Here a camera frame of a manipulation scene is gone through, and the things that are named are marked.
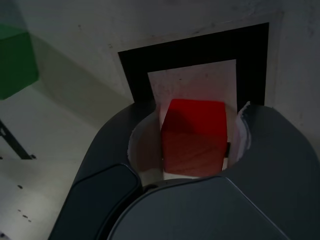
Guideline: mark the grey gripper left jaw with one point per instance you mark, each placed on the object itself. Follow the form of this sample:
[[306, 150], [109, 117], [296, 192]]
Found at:
[[105, 155]]

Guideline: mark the green cube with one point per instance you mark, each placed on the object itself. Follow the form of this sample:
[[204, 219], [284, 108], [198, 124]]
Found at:
[[15, 62]]

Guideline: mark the red cube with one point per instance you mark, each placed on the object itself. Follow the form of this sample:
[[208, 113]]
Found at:
[[195, 150]]

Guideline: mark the black tape strip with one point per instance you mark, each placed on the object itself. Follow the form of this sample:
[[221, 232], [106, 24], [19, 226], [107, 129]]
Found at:
[[15, 143]]

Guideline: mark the black tape square outline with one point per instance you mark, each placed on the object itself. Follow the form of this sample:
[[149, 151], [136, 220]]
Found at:
[[190, 52]]

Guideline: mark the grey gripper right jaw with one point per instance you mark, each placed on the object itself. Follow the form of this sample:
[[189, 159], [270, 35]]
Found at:
[[280, 170]]

